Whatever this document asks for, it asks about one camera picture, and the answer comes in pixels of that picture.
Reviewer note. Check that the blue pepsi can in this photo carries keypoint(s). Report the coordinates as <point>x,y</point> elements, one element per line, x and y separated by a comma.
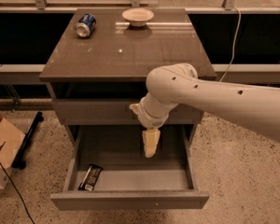
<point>85,25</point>

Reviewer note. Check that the black bar stand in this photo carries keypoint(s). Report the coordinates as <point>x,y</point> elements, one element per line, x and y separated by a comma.
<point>18,161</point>

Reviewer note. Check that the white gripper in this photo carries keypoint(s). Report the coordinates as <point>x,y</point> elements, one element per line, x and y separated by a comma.
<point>147,118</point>

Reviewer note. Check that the closed grey top drawer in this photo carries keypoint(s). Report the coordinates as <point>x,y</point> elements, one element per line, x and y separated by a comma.
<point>113,112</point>

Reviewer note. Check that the grey drawer cabinet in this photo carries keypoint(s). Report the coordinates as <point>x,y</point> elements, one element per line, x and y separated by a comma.
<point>114,61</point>

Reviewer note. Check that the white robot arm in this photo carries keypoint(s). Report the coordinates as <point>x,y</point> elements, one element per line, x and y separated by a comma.
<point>255,108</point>

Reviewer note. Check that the open grey middle drawer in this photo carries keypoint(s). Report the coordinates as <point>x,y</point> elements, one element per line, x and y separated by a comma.
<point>129,179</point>

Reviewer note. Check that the white ceramic bowl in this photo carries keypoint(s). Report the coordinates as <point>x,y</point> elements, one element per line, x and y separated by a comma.
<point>138,17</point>

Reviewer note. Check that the black rxbar chocolate bar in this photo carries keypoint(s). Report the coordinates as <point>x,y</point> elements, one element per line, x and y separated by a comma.
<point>89,181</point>

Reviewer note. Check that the cardboard box left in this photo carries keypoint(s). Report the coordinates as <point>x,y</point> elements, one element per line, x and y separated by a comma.
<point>10,142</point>

